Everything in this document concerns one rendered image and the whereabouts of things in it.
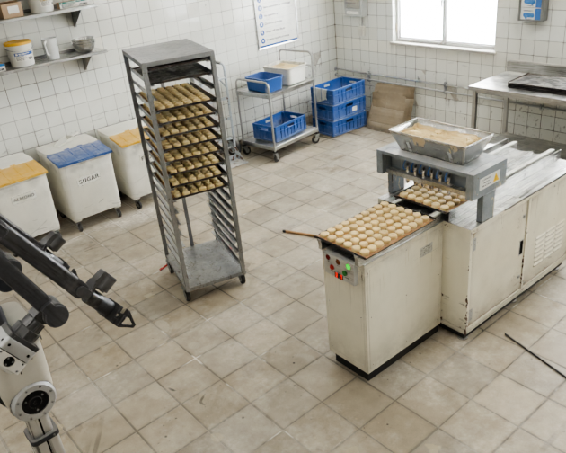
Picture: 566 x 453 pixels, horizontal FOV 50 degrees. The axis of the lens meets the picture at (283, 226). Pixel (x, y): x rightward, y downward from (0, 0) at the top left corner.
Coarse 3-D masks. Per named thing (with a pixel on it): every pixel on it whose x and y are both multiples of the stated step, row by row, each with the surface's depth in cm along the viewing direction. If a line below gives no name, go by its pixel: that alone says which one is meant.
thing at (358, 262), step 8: (544, 152) 426; (552, 152) 428; (536, 160) 417; (520, 168) 406; (432, 216) 356; (440, 216) 360; (448, 216) 366; (432, 224) 357; (416, 232) 349; (400, 240) 341; (376, 256) 332; (360, 264) 324
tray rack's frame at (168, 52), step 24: (144, 48) 425; (168, 48) 416; (192, 48) 407; (144, 144) 459; (192, 240) 509; (216, 240) 517; (168, 264) 498; (192, 264) 483; (216, 264) 480; (192, 288) 453
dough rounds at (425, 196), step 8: (408, 192) 384; (416, 192) 381; (424, 192) 383; (432, 192) 379; (416, 200) 373; (424, 200) 370; (432, 200) 371; (440, 200) 368; (448, 200) 370; (456, 200) 366; (464, 200) 369; (440, 208) 360; (448, 208) 360
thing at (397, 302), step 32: (352, 256) 335; (384, 256) 334; (416, 256) 355; (352, 288) 340; (384, 288) 343; (416, 288) 365; (352, 320) 351; (384, 320) 353; (416, 320) 376; (352, 352) 364; (384, 352) 363
